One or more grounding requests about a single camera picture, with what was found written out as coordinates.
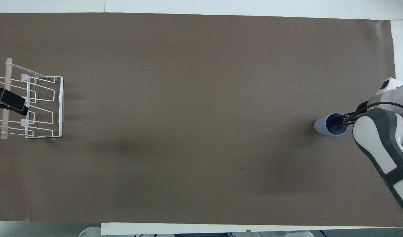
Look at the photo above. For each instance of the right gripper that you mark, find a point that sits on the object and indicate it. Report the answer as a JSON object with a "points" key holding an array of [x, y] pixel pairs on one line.
{"points": [[361, 110]]}

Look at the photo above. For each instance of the blue cup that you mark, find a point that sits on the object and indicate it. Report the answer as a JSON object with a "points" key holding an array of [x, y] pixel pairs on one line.
{"points": [[321, 126]]}

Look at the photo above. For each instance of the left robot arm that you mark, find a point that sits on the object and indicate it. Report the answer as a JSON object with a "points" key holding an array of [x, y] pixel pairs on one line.
{"points": [[89, 232]]}

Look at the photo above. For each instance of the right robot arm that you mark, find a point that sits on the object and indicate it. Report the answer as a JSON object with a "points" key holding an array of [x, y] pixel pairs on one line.
{"points": [[379, 141]]}

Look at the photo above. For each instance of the black clamp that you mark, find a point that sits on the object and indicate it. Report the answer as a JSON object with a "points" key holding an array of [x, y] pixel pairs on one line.
{"points": [[10, 98]]}

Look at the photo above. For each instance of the wooden bar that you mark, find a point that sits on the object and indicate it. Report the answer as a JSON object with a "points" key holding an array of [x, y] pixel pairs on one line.
{"points": [[6, 75]]}

